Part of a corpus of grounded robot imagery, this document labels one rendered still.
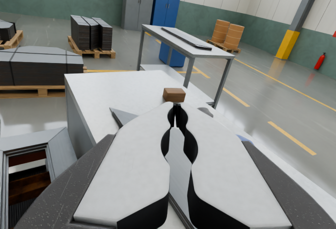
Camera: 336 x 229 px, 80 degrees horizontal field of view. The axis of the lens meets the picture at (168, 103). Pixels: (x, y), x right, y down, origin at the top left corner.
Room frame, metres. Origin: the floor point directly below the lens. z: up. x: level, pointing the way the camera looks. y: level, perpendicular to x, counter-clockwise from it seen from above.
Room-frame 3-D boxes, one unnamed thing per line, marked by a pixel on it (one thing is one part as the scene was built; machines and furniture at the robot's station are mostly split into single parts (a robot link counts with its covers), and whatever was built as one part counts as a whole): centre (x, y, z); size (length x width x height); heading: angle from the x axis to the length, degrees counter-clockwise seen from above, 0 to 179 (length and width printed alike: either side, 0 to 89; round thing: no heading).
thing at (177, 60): (4.93, 0.15, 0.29); 0.61 x 0.43 x 0.57; 30
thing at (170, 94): (0.92, -0.02, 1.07); 0.10 x 0.06 x 0.05; 115
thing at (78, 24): (4.60, 2.06, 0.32); 1.20 x 0.80 x 0.65; 37
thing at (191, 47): (3.21, 0.00, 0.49); 1.60 x 0.70 x 0.99; 34
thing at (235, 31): (8.34, -1.65, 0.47); 1.32 x 0.80 x 0.95; 31
